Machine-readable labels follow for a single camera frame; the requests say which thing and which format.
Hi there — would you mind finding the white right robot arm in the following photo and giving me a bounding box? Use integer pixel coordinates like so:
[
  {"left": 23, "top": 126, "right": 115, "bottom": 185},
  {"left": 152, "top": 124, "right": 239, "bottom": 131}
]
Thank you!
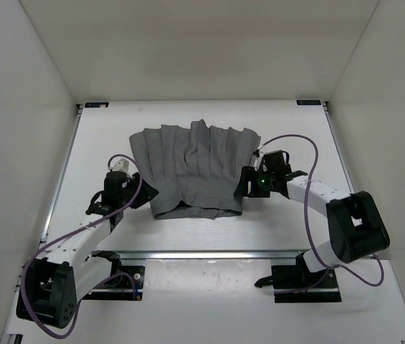
[{"left": 234, "top": 150, "right": 390, "bottom": 287}]

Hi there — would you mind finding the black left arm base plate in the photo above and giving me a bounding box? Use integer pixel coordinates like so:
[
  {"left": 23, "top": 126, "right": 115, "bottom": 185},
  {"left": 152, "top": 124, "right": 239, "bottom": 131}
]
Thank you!
[{"left": 82, "top": 251, "right": 146, "bottom": 301}]

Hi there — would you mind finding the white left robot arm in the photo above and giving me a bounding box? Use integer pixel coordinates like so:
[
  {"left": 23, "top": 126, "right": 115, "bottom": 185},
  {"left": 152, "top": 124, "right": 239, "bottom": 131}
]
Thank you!
[{"left": 16, "top": 171, "right": 158, "bottom": 329}]

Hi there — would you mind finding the dark label sticker left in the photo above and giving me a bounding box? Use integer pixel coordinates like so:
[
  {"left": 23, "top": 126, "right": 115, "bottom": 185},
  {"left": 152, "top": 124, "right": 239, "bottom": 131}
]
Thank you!
[{"left": 84, "top": 102, "right": 109, "bottom": 108}]

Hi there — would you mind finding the grey pleated skirt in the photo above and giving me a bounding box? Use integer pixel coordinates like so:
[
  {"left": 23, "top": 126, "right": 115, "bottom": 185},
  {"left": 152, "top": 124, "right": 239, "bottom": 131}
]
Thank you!
[{"left": 129, "top": 120, "right": 261, "bottom": 220}]

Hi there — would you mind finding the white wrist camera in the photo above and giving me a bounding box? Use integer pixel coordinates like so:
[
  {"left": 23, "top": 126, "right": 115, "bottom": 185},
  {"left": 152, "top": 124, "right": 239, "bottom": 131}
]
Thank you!
[
  {"left": 108, "top": 158, "right": 132, "bottom": 178},
  {"left": 252, "top": 147, "right": 265, "bottom": 171}
]

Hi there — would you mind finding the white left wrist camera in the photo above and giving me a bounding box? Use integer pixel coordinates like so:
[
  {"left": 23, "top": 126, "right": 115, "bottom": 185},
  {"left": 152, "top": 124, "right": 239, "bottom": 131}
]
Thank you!
[{"left": 108, "top": 158, "right": 132, "bottom": 178}]

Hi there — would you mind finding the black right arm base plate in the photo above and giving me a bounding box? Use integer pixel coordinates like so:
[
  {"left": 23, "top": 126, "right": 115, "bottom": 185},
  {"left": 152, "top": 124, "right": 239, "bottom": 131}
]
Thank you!
[{"left": 254, "top": 254, "right": 342, "bottom": 304}]

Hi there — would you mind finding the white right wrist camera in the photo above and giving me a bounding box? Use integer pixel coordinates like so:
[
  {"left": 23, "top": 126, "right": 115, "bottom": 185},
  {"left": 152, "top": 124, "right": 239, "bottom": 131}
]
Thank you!
[{"left": 252, "top": 147, "right": 265, "bottom": 171}]

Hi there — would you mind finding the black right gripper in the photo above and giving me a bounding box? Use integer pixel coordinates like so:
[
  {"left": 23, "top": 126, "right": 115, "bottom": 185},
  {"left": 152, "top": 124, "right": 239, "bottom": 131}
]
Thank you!
[{"left": 234, "top": 167, "right": 275, "bottom": 199}]

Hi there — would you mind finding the dark label sticker right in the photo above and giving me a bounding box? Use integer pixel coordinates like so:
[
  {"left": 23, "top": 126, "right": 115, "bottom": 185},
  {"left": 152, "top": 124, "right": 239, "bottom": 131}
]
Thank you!
[{"left": 296, "top": 100, "right": 322, "bottom": 106}]

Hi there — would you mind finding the dark label sticker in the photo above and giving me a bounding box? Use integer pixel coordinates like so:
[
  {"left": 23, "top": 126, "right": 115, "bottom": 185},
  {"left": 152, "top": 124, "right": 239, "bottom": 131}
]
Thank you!
[
  {"left": 84, "top": 102, "right": 109, "bottom": 108},
  {"left": 296, "top": 100, "right": 322, "bottom": 106}
]

